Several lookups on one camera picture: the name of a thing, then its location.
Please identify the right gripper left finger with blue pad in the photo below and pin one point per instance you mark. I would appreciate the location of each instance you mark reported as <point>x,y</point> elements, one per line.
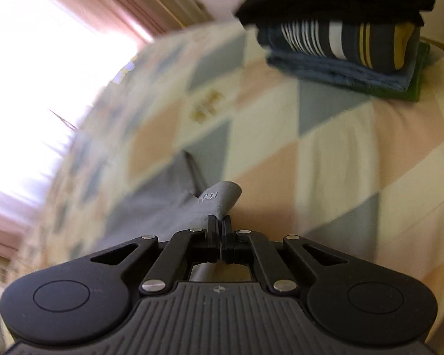
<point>179,255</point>

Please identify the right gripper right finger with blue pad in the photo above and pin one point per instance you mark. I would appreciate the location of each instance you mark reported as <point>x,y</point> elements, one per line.
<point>259,254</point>

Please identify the grey garment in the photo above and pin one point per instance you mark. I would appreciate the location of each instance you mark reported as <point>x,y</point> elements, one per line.
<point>175,199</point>

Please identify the checkered patchwork quilt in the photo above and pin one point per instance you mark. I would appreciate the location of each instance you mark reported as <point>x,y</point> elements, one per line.
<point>359,174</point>

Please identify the blue folded garment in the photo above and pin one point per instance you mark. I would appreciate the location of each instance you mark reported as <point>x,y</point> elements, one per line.
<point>341,73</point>

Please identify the green folded garment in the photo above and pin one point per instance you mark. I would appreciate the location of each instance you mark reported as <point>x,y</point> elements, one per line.
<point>413,90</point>

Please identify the striped folded garment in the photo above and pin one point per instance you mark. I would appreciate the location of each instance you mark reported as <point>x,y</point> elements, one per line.
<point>379,47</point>

